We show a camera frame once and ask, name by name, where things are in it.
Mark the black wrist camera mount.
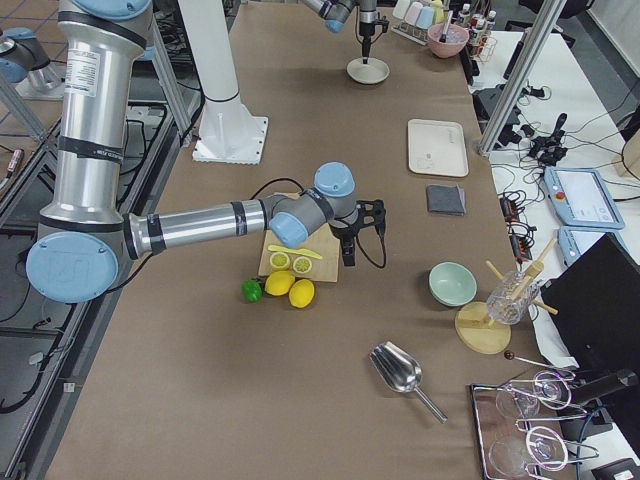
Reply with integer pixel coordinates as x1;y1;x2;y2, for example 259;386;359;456
369;15;389;36

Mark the mint green bowl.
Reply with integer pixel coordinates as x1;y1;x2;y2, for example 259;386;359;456
428;262;477;307

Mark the rectangular cream tray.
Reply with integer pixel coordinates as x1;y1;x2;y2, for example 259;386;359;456
407;119;469;178

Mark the white cup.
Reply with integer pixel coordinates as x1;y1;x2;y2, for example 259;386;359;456
392;0;411;20

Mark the metal scoop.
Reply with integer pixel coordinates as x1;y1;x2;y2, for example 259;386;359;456
369;341;448;424

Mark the blue teach pendant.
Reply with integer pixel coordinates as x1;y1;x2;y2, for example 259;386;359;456
543;167;625;230
557;225;625;267

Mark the blue cup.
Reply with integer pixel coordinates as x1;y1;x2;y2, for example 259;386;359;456
416;5;435;30

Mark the lemon half slice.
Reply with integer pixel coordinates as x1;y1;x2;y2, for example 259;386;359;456
291;256;313;275
269;251;291;271

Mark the yellow cup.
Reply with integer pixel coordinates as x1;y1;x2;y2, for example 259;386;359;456
431;0;446;24

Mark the clear glass on stand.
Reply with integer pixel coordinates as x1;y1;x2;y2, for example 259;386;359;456
486;271;540;325

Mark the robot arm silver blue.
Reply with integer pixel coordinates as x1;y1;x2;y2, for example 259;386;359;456
302;0;388;64
25;1;361;304

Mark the white wire cup rack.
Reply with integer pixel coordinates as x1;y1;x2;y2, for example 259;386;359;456
391;20;428;45

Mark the aluminium frame post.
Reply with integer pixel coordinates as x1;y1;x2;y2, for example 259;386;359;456
478;0;566;158

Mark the black laptop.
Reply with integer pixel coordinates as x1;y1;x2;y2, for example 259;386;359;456
542;233;639;373

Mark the whole yellow lemon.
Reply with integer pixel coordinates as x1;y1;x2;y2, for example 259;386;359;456
265;270;296;296
288;279;315;309

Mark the green lime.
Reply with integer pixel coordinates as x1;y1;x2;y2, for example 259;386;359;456
241;279;264;303

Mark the pink cup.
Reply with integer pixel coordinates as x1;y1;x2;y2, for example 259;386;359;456
404;1;423;26

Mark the round beige plate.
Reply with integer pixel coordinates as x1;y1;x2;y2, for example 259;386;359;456
346;57;390;85

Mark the wooden cup tree stand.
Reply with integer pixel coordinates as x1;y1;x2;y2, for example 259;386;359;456
455;237;558;354

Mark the metal tray with glasses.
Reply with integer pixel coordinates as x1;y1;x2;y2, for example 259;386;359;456
469;370;599;479

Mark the pink bowl with ice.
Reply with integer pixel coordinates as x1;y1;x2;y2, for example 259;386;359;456
427;24;469;59

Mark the wooden cutting board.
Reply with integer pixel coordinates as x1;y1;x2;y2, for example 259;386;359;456
258;222;341;283

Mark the yellow plastic knife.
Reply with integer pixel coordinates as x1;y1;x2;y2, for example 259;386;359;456
267;244;324;260

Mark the grey folded cloth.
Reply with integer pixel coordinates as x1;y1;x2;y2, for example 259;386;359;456
426;184;466;216

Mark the black handled metal stirrer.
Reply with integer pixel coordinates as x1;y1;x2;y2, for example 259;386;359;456
439;10;453;43

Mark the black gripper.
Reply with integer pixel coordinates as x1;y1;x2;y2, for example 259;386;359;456
358;21;376;64
331;219;360;267

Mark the white camera mast base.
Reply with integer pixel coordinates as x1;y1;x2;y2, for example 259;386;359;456
179;0;268;165

